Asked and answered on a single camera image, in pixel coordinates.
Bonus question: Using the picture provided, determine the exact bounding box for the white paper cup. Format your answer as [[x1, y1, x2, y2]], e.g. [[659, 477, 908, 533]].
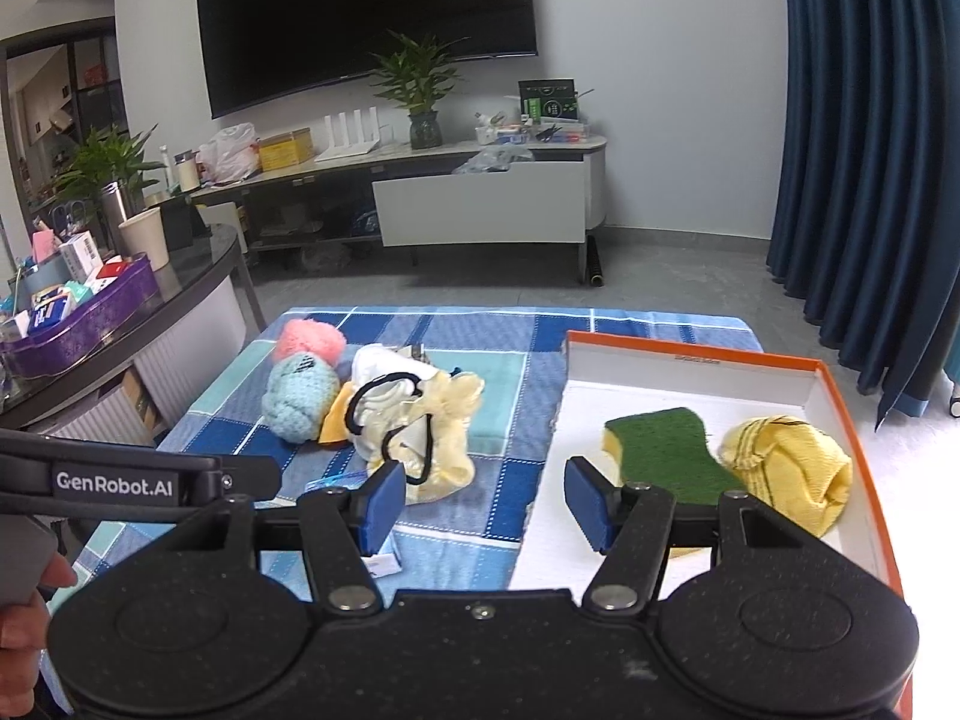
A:
[[118, 208, 170, 271]]

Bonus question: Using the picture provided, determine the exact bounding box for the black flat television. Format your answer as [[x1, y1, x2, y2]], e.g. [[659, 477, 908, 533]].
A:
[[195, 0, 539, 119]]

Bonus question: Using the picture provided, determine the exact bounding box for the blue checkered cloth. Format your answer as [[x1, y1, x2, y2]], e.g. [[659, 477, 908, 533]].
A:
[[71, 306, 764, 595]]

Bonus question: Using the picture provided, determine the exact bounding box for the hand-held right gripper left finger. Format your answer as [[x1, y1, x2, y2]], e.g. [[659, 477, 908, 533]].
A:
[[161, 461, 407, 612]]

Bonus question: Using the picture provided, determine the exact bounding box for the person's left hand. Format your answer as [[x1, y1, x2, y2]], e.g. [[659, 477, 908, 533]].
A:
[[0, 555, 78, 720]]

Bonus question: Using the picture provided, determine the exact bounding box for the black tablet stand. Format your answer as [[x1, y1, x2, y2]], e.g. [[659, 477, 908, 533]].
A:
[[161, 195, 209, 252]]

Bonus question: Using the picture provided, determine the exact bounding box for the clear plastic bag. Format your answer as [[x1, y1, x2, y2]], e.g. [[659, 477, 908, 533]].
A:
[[454, 148, 535, 176]]

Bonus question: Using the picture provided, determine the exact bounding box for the green and black box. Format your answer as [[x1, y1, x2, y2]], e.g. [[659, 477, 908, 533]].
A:
[[519, 79, 582, 125]]

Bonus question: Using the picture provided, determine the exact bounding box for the white router with antennas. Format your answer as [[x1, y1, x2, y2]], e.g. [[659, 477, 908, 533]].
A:
[[315, 111, 383, 163]]

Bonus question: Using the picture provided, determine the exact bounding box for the black elastic cord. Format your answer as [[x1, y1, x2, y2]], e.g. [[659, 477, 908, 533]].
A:
[[345, 371, 445, 485]]

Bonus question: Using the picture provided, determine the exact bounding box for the white face mask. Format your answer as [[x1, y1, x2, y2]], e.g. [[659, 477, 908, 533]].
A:
[[345, 345, 451, 466]]

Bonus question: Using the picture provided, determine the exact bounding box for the pale yellow cloth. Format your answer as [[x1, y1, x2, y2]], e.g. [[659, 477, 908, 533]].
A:
[[390, 371, 485, 505]]

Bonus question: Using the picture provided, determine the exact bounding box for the orange yellow cloth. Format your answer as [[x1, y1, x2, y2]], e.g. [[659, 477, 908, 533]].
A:
[[319, 382, 355, 449]]

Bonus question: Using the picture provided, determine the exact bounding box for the green and yellow sponge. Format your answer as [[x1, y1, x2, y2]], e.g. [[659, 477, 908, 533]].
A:
[[604, 406, 743, 505]]

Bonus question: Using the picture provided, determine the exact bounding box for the dark blue curtain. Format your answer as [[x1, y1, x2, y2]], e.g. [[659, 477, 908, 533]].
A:
[[765, 0, 960, 415]]

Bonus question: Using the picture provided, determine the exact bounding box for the light blue knitted ball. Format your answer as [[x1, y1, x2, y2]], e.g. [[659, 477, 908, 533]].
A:
[[262, 352, 353, 442]]

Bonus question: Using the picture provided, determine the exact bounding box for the leafy bamboo plant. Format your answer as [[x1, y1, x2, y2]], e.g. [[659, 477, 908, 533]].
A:
[[52, 124, 167, 241]]

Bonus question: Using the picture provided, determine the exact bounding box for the white carton with barcode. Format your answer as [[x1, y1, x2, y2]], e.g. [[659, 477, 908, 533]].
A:
[[58, 232, 103, 283]]

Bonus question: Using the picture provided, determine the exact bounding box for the green plant in glass vase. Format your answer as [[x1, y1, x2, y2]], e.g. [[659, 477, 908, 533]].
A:
[[369, 31, 470, 151]]

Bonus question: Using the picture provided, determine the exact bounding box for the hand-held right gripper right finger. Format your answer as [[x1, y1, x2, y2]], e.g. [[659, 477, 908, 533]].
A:
[[564, 456, 826, 612]]

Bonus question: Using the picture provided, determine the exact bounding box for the pile of small desk items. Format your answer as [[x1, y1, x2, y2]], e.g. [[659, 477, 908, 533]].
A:
[[475, 109, 591, 146]]

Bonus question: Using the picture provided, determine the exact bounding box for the blue and white packet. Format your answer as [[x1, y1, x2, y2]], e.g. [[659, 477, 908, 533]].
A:
[[300, 465, 404, 578]]

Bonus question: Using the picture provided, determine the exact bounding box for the white plastic bag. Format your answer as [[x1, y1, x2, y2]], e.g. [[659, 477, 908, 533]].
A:
[[196, 124, 260, 182]]

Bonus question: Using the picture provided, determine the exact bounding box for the yellow box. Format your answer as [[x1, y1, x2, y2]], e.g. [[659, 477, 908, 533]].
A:
[[259, 129, 316, 172]]

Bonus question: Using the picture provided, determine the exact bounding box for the dark round glass table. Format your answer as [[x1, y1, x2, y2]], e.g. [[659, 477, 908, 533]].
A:
[[0, 223, 267, 436]]

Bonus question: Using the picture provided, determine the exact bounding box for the purple patterned tray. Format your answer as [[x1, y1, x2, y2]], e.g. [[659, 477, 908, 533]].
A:
[[0, 253, 160, 380]]

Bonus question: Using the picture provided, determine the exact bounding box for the pink knitted ball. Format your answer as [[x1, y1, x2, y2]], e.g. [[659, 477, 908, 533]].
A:
[[274, 319, 347, 365]]

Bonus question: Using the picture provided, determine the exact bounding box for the yellow striped towel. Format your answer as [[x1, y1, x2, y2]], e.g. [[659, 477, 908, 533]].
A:
[[718, 414, 854, 539]]

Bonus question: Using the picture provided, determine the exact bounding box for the white box with orange rim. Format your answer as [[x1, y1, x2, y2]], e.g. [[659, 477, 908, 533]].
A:
[[510, 330, 914, 720]]

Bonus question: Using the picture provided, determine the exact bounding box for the white tv cabinet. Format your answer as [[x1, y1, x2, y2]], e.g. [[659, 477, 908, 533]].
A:
[[191, 133, 608, 286]]

